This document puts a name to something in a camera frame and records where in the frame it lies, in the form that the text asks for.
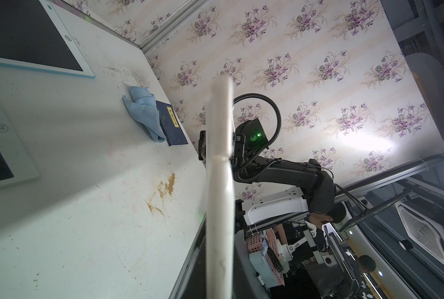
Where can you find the white framed tablet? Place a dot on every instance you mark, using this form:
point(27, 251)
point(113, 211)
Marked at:
point(220, 190)
point(16, 165)

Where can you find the light blue microfiber cloth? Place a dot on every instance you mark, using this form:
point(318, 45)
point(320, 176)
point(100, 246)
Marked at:
point(142, 108)

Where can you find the blue framed drawing tablet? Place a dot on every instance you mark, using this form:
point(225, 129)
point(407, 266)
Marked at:
point(32, 36)

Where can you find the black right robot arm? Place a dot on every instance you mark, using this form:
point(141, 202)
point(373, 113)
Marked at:
point(312, 188)

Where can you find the dark blue book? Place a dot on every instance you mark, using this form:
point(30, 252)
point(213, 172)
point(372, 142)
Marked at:
point(170, 125)

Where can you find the pink perforated basket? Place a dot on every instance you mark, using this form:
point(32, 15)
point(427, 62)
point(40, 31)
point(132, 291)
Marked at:
point(263, 256)

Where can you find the person in dark clothes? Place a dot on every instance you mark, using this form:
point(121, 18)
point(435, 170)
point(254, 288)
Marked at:
point(309, 277)

